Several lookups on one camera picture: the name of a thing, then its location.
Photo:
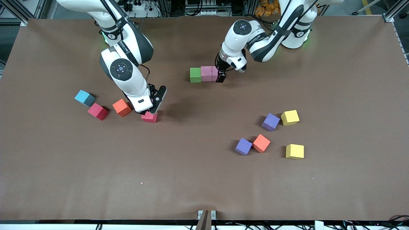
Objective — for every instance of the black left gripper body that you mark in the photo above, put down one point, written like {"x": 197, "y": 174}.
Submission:
{"x": 221, "y": 69}

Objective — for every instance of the red foam block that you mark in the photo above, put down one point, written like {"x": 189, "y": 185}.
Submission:
{"x": 97, "y": 111}
{"x": 150, "y": 118}

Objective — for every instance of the dented pink foam block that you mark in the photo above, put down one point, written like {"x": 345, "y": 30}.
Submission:
{"x": 214, "y": 72}

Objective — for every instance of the green foam block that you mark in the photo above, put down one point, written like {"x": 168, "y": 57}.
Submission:
{"x": 195, "y": 75}

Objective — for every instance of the orange foam block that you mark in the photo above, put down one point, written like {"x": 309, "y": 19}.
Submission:
{"x": 261, "y": 143}
{"x": 120, "y": 108}

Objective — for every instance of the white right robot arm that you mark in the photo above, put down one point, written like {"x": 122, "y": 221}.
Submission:
{"x": 134, "y": 86}

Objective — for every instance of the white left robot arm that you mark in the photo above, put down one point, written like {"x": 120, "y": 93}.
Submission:
{"x": 236, "y": 41}

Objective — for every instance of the white ribbed device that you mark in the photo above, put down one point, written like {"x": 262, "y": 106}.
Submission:
{"x": 201, "y": 12}

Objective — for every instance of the blue foam block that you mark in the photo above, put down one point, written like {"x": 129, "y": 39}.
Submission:
{"x": 84, "y": 97}

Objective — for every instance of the purple foam block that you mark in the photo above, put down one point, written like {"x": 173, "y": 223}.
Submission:
{"x": 270, "y": 122}
{"x": 243, "y": 146}

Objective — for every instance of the orange snack bag pile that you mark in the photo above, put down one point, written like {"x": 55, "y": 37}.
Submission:
{"x": 265, "y": 9}

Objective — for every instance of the white power strip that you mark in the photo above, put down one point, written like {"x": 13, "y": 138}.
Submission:
{"x": 143, "y": 14}

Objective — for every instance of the yellow foam block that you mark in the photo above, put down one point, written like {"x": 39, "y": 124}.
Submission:
{"x": 289, "y": 117}
{"x": 294, "y": 151}

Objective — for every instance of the grey metal rod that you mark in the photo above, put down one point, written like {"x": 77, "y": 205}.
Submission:
{"x": 362, "y": 10}

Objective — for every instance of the small white block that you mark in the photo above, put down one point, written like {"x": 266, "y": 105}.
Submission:
{"x": 319, "y": 225}

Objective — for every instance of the small metal bracket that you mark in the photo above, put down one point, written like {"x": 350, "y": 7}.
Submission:
{"x": 200, "y": 213}

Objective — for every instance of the aluminium frame profile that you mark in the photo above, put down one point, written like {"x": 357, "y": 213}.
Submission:
{"x": 391, "y": 14}
{"x": 19, "y": 11}

